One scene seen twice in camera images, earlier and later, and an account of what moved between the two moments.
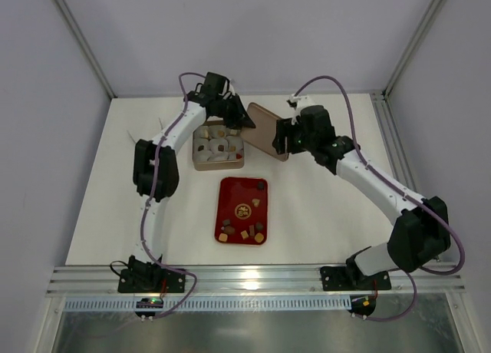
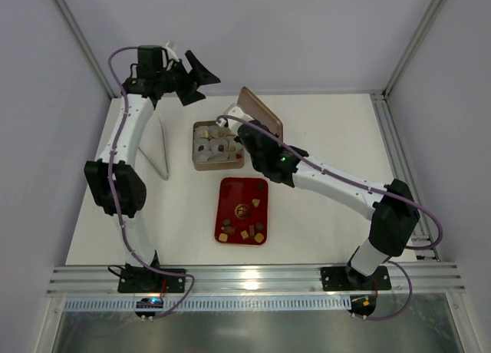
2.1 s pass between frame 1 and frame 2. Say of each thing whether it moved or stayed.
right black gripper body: moved
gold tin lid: moved
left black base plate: stayed
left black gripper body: moved
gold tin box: stayed
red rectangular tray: stayed
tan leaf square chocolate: stayed
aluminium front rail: stayed
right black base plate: stayed
